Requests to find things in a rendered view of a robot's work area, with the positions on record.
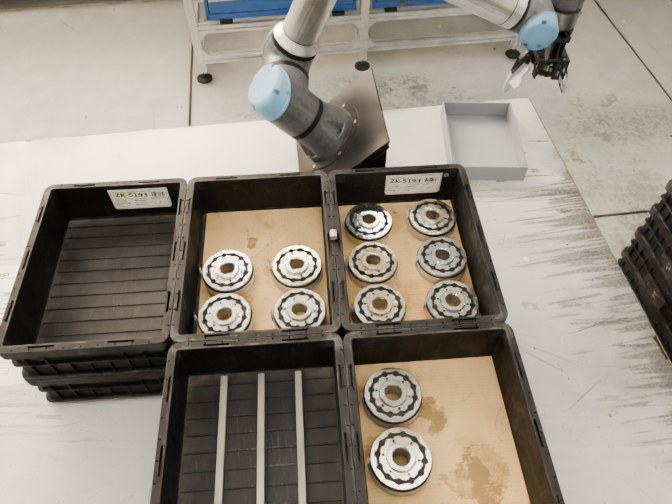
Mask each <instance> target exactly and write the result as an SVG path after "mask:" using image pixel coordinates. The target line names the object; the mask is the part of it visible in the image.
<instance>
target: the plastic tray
mask: <svg viewBox="0 0 672 504"><path fill-rule="evenodd" d="M440 119H441V126H442V133H443V140H444V146H445V153H446V160H447V164H460V165H462V166H463V167H464V168H465V170H466V173H467V177H468V180H496V181H524V178H525V175H526V173H527V170H528V164H527V160H526V156H525V153H524V149H523V145H522V141H521V138H520V134H519V130H518V126H517V123H516V119H515V115H514V111H513V108H512V104H511V102H446V101H442V107H441V112H440Z"/></svg>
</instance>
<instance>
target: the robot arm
mask: <svg viewBox="0 0 672 504"><path fill-rule="evenodd" d="M336 1H337V0H293V3H292V5H291V7H290V10H289V12H288V14H287V17H286V19H285V20H283V21H280V22H278V23H277V24H276V26H275V28H274V29H272V30H271V31H270V33H269V34H268V36H267V38H266V40H265V43H264V47H263V62H262V68H261V69H260V70H259V71H258V72H257V73H256V75H255V76H254V78H253V83H252V84H251V85H250V88H249V94H248V99H249V103H250V106H251V108H252V109H253V110H254V111H255V112H257V113H258V114H259V116H260V117H262V118H263V119H265V120H267V121H269V122H270V123H272V124H273V125H275V126H276V127H277V128H279V129H280V130H282V131H283V132H284V133H286V134H287V135H289V136H290V137H292V138H293V139H294V140H295V141H296V142H297V143H298V145H299V146H300V148H301V149H302V151H303V152H304V153H305V155H306V156H307V157H308V158H309V159H311V160H312V161H314V162H323V161H325V160H327V159H329V158H331V157H332V156H333V155H334V154H336V153H337V152H338V151H339V149H340V148H341V147H342V146H343V144H344V143H345V141H346V139H347V137H348V135H349V132H350V129H351V123H352V120H351V115H350V114H349V112H347V111H346V110H345V109H344V108H342V107H340V106H337V105H334V104H331V103H328V102H324V101H322V100H321V99H320V98H318V97H317V96H316V95H315V94H313V93H312V92H311V91H310V90H309V89H308V87H309V70H310V67H311V64H312V62H313V61H314V59H315V57H316V55H317V53H318V51H319V48H320V45H319V40H318V37H319V35H320V33H321V31H322V29H323V27H324V25H325V23H326V21H327V19H328V17H329V15H330V13H331V11H332V9H333V7H334V5H335V3H336ZM444 1H446V2H448V3H451V4H453V5H455V6H457V7H459V8H462V9H464V10H466V11H468V12H470V13H473V14H475V15H477V16H479V17H481V18H484V19H486V20H488V21H490V22H492V23H495V24H497V25H499V26H501V27H503V28H506V29H508V30H510V31H512V32H514V33H517V34H518V37H519V40H520V41H521V44H522V45H523V46H524V47H525V48H526V49H528V50H526V51H525V52H523V53H522V54H521V55H520V56H519V57H518V58H517V60H516V61H515V63H514V65H513V67H512V68H511V71H510V73H509V75H508V77H507V79H506V82H505V85H504V89H503V92H504V93H505V92H506V91H507V90H508V89H509V88H510V87H511V86H512V87H513V88H514V89H517V88H518V87H519V86H520V85H521V82H522V78H523V76H524V75H525V74H526V73H527V72H528V71H529V69H530V66H529V65H528V64H529V63H530V60H531V63H532V64H534V65H533V67H534V68H533V71H532V76H533V79H534V80H535V77H536V76H544V77H550V78H551V80H558V82H559V87H560V90H561V92H562V93H564V91H565V89H566V88H567V90H568V86H567V80H568V73H567V68H568V65H569V63H570V59H569V57H568V54H567V52H566V49H565V46H566V43H569V42H570V40H571V36H570V35H571V34H572V33H573V30H574V27H575V26H576V24H577V21H578V18H579V15H580V14H582V12H583V10H582V7H583V5H584V2H585V0H444Z"/></svg>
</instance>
